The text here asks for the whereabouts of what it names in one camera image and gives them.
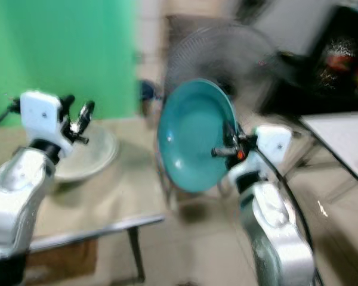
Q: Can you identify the white plate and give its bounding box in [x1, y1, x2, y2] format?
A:
[54, 123, 119, 183]

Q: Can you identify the teal plate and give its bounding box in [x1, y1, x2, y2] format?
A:
[156, 78, 239, 193]

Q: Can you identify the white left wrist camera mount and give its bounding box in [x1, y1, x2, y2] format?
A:
[20, 91, 66, 147]

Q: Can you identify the grey standing fan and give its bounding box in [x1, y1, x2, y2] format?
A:
[164, 24, 281, 120]

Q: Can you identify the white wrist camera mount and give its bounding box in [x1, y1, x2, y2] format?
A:
[20, 91, 66, 147]
[227, 124, 293, 185]

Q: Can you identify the dark pile of bags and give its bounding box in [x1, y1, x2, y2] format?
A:
[263, 6, 358, 117]

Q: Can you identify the dark wooden-table leg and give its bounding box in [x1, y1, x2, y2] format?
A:
[128, 226, 147, 284]

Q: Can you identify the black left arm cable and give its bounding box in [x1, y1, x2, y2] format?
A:
[0, 98, 24, 135]

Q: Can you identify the grey board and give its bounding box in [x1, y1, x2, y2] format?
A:
[254, 0, 341, 54]

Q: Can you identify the green backdrop sheet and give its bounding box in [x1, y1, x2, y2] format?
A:
[0, 0, 140, 129]

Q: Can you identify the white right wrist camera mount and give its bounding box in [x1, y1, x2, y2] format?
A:
[227, 124, 293, 185]

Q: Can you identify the brown cardboard box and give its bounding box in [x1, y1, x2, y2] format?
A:
[36, 238, 102, 284]

